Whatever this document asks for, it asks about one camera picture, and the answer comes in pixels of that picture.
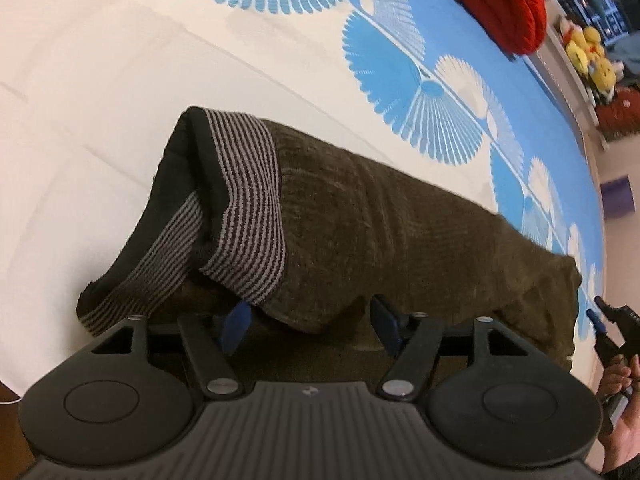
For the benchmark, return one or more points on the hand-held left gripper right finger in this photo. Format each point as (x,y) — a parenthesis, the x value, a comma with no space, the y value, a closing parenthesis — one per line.
(385,322)

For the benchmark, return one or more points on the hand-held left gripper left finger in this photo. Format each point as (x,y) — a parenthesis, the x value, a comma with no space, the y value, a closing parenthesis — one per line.
(235,322)

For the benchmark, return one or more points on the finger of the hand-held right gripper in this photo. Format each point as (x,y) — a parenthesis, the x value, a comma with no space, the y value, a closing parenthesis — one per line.
(605,307)
(597,322)

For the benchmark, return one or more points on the dark olive knit sweater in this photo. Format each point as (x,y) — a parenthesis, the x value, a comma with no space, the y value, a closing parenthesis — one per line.
(360,230)

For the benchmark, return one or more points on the person's right hand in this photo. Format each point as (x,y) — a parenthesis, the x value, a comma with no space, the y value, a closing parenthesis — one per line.
(620,410)

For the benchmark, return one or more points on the purple box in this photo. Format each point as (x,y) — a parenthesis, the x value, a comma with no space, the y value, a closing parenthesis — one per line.
(615,197)

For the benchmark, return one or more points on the dark red cushion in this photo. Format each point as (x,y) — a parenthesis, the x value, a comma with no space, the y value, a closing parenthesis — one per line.
(620,112)

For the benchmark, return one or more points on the yellow plush toy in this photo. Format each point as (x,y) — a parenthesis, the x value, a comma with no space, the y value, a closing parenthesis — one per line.
(582,50)
(605,75)

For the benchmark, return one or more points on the blue white printed bedsheet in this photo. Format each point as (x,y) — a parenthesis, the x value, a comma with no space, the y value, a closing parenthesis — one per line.
(125,85)

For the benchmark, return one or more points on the red folded blanket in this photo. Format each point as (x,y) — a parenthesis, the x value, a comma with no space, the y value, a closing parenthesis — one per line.
(495,0)

